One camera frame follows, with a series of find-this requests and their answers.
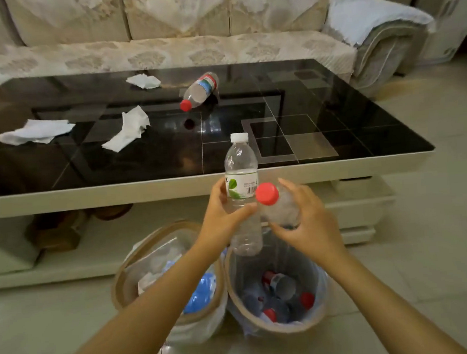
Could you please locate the person's left hand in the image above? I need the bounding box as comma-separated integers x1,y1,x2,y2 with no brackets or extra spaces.
189,176,263,263

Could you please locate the person's right hand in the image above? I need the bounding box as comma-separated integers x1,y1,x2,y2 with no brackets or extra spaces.
266,174,349,275

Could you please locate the crushed clear bottle red cap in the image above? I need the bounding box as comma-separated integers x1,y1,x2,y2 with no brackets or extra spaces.
255,180,304,232

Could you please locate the clear bottle with white cap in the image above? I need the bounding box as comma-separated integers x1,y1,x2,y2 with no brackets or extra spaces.
221,131,265,258

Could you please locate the person's left forearm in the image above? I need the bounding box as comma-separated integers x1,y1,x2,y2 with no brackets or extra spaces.
40,243,231,354

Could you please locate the person's right forearm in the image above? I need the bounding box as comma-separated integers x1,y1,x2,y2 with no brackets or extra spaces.
322,240,467,354

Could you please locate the clear plastic bin liner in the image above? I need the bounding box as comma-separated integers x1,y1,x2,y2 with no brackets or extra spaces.
223,226,333,338
119,223,232,349

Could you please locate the pile of empty plastic bottles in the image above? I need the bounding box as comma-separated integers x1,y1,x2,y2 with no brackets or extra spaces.
240,267,318,327

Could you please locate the tan wastebasket with bottles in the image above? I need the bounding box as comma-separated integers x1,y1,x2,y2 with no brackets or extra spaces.
221,224,333,339

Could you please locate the blue plastic bag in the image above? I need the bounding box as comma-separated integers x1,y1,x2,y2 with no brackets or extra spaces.
180,271,220,315

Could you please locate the black glass coffee table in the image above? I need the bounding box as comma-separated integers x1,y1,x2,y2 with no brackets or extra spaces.
0,50,443,291

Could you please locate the crumpled white paper waste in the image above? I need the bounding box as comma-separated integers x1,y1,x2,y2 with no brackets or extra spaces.
135,263,174,296

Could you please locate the round brown wooden object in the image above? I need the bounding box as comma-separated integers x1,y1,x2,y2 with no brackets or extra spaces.
92,204,135,222

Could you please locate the red-capped bottle with blue-red label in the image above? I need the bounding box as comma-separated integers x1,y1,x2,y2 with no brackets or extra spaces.
177,71,222,113

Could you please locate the long crumpled white tissue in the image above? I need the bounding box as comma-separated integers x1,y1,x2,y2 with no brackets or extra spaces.
99,105,153,154

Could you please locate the tan wastebasket with paper waste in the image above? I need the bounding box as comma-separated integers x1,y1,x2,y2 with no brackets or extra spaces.
106,217,232,350

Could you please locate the small crumpled white tissue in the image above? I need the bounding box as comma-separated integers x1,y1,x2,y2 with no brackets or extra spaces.
125,72,162,91

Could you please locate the beige patterned sofa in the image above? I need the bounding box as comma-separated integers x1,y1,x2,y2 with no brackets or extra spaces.
0,0,442,125

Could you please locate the flat crumpled white tissue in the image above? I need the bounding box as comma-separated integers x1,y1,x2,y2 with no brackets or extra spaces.
0,116,77,148

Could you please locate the white towel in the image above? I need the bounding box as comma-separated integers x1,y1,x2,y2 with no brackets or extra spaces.
320,0,437,50

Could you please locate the white cabinet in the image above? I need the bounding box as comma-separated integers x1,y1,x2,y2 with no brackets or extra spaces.
412,0,467,67

